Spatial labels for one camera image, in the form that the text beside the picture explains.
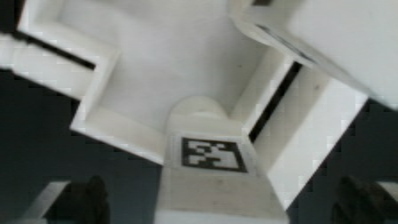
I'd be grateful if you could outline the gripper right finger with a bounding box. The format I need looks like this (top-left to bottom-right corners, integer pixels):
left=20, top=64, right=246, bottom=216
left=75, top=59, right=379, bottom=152
left=331, top=176, right=398, bottom=224

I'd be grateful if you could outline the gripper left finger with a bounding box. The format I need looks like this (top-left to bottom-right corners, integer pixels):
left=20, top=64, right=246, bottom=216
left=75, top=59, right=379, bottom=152
left=24, top=175, right=114, bottom=224

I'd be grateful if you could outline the white chair leg block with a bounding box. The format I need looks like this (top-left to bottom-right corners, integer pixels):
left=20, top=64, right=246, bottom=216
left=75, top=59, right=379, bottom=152
left=228, top=0, right=398, bottom=110
left=155, top=96, right=290, bottom=224

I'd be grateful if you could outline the white chair seat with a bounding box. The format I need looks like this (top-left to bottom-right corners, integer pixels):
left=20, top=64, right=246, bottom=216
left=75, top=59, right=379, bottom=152
left=0, top=0, right=335, bottom=168

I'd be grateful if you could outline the white corner fence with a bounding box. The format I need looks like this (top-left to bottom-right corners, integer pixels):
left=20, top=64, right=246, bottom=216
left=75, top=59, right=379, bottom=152
left=255, top=69, right=368, bottom=208

